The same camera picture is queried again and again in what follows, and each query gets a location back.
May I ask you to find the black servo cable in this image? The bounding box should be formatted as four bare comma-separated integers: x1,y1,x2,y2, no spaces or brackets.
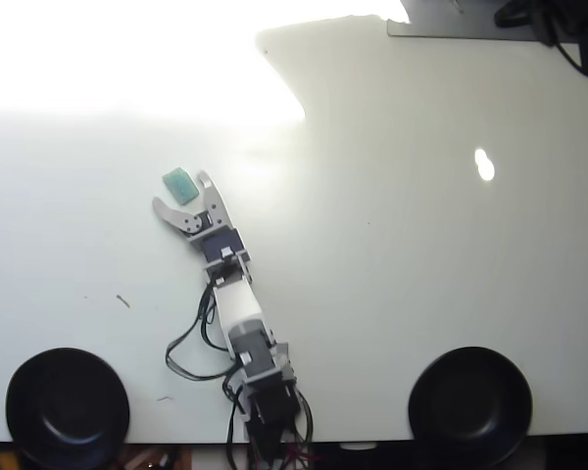
165,281,239,382
222,371,249,470

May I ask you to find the thin black cable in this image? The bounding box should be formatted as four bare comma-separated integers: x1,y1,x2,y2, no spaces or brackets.
551,38,585,73

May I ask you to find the black round bowl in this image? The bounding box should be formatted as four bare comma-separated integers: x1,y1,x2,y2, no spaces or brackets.
5,347,131,470
407,346,534,469

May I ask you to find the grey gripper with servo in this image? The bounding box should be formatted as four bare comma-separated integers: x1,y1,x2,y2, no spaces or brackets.
151,169,252,268

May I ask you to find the blue foam cube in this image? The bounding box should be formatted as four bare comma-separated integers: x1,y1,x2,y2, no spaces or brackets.
161,166,199,205

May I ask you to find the black cable bundle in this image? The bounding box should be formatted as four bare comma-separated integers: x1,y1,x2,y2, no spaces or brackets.
493,0,558,48

